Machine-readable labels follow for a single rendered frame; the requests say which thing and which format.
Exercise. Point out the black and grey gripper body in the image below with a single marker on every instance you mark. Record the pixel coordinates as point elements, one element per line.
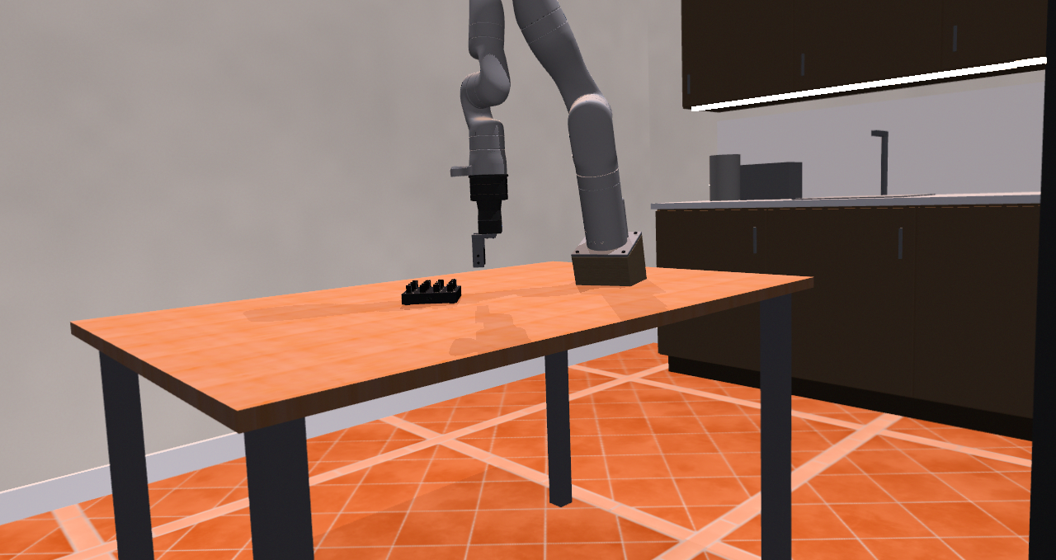
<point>487,172</point>

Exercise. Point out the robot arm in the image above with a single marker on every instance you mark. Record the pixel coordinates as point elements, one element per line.
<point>590,125</point>

